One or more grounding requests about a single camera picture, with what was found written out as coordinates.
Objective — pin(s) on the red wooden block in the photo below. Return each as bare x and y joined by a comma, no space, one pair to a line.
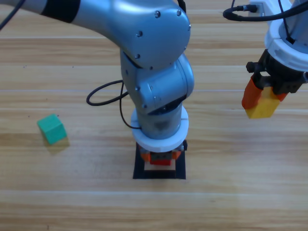
160,162

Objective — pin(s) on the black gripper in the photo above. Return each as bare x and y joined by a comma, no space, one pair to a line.
160,156
274,74

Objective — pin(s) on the green wooden block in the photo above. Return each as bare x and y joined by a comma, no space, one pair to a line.
51,130

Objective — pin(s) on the black tape square outline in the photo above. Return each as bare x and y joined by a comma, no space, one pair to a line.
158,175

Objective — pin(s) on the yellow wooden block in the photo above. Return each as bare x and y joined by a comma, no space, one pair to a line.
262,108

